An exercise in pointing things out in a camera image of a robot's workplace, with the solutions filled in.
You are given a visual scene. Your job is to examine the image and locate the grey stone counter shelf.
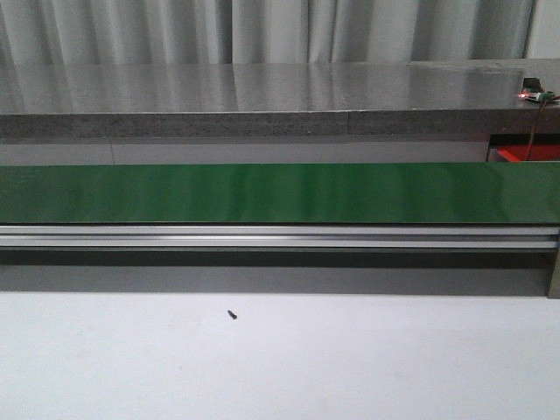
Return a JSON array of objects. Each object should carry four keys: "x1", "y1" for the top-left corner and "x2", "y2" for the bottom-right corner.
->
[{"x1": 1, "y1": 59, "x2": 559, "y2": 139}]

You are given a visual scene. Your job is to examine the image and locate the red plastic tray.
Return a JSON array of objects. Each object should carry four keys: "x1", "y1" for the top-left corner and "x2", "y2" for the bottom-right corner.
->
[{"x1": 494, "y1": 145, "x2": 560, "y2": 162}]

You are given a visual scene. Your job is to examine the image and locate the aluminium conveyor frame rail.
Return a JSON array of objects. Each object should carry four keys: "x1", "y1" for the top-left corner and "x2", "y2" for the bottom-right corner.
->
[{"x1": 1, "y1": 225, "x2": 559, "y2": 298}]

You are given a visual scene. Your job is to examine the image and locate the red and black wire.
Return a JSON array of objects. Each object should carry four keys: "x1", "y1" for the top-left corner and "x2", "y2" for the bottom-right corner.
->
[{"x1": 525, "y1": 98, "x2": 548, "y2": 163}]

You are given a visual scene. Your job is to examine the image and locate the grey pleated curtain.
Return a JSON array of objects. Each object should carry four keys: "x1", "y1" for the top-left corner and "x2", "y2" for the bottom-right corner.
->
[{"x1": 1, "y1": 1, "x2": 536, "y2": 65}]

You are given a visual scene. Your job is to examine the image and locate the black sensor module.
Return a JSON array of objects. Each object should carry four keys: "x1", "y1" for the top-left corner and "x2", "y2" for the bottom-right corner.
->
[{"x1": 522, "y1": 77, "x2": 543, "y2": 92}]

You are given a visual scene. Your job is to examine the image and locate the green conveyor belt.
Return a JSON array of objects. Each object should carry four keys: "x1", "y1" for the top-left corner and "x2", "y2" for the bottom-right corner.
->
[{"x1": 1, "y1": 162, "x2": 559, "y2": 225}]

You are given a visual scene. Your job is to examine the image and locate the small green circuit board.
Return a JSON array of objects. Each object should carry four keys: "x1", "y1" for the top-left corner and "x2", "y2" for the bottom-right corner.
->
[{"x1": 518, "y1": 89, "x2": 559, "y2": 103}]

